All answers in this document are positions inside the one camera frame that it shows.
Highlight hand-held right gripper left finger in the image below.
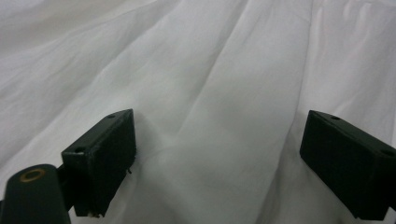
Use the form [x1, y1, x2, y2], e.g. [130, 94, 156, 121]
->
[61, 108, 137, 218]

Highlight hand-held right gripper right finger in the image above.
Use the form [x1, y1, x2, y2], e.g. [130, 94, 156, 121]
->
[299, 109, 396, 221]

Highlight white pants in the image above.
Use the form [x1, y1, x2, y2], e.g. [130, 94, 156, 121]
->
[0, 0, 396, 224]

